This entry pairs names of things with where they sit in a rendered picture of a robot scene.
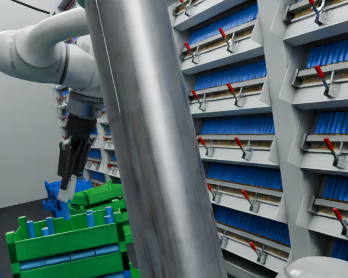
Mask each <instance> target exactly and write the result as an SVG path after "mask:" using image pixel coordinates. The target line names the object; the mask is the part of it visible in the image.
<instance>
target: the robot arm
mask: <svg viewBox="0 0 348 278"><path fill-rule="evenodd" d="M75 1H76V2H77V3H78V4H79V5H80V7H78V8H75V9H72V10H68V11H66V12H62V13H59V14H56V15H53V16H51V17H48V18H46V19H44V20H42V21H41V22H39V23H38V24H37V25H29V26H26V27H25V28H22V29H18V30H6V31H1V32H0V72H2V73H4V74H6V75H9V76H11V77H14V78H19V79H23V80H26V81H31V82H38V83H51V84H59V85H63V86H66V87H69V88H70V92H69V97H68V102H67V108H66V110H67V111H68V112H69V114H68V117H67V121H66V127H67V128H68V129H69V133H68V135H67V140H66V141H65V142H62V141H61V142H60V143H59V147H60V155H59V165H58V171H57V175H58V176H61V177H62V179H61V184H60V188H59V193H58V197H57V199H58V200H60V201H62V202H65V203H67V202H68V200H71V201H72V200H73V196H74V193H75V188H76V183H77V178H78V177H81V176H82V174H80V172H81V173H82V172H83V171H84V168H85V165H86V162H87V158H88V155H89V151H90V149H91V145H92V143H93V141H94V139H93V138H91V137H90V134H91V133H94V132H95V129H96V124H97V119H98V118H100V117H101V114H102V110H103V105H104V107H105V110H106V116H107V121H108V123H109V127H110V132H111V135H112V140H113V146H114V151H115V156H116V159H117V165H118V170H119V175H120V180H121V184H122V189H123V194H124V199H125V204H126V210H127V213H128V218H129V223H130V229H131V234H132V238H133V242H134V248H135V253H136V258H137V261H138V267H139V272H140V277H141V278H228V276H227V272H226V267H225V262H224V258H223V253H222V248H221V245H220V240H219V236H218V231H217V226H216V223H215V218H214V213H213V209H212V204H211V200H210V196H209V191H208V186H207V181H206V178H205V173H204V169H203V164H202V159H201V154H200V151H199V146H198V141H197V136H196V132H195V129H194V124H193V119H192V114H191V110H190V106H189V101H188V96H187V92H186V87H185V84H184V79H183V74H182V70H181V65H180V60H179V57H178V52H177V47H176V43H175V38H174V34H173V30H172V25H171V20H170V15H169V12H168V7H169V6H170V5H172V4H173V3H175V2H176V1H178V0H75ZM77 37H80V38H79V39H78V42H77V45H73V44H66V43H63V42H62V41H65V40H68V39H73V38H77ZM77 176H78V177H77ZM275 278H348V261H344V260H341V259H337V258H330V257H324V256H309V257H305V258H300V259H297V260H295V261H294V262H292V263H291V264H289V265H287V266H286V267H284V268H283V269H282V270H281V271H280V272H279V273H278V275H277V276H276V277H275Z"/></svg>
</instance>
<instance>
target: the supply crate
mask: <svg viewBox="0 0 348 278"><path fill-rule="evenodd" d="M112 204H113V208H112V213H113V219H114V223H110V224H105V220H104V216H106V215H107V213H106V209H104V210H98V211H93V217H94V223H95V227H90V228H88V224H87V218H86V214H87V213H81V214H77V215H72V216H70V219H69V220H64V218H63V217H60V218H54V219H52V220H53V224H54V230H55V234H52V235H48V236H43V235H42V231H41V229H43V228H44V227H46V228H47V223H46V220H44V221H39V222H33V224H34V229H35V235H36V238H32V239H30V238H29V233H28V227H27V219H26V216H22V217H19V218H18V221H19V228H18V229H17V231H16V232H14V231H12V232H7V233H6V240H7V246H8V252H9V258H10V263H11V264H14V263H19V262H23V261H28V260H34V259H39V258H44V257H48V256H53V255H59V254H65V253H70V252H75V251H79V250H84V249H89V248H95V247H100V246H104V245H109V244H115V243H120V242H125V234H124V228H123V221H122V215H121V211H120V207H119V201H118V199H115V200H112Z"/></svg>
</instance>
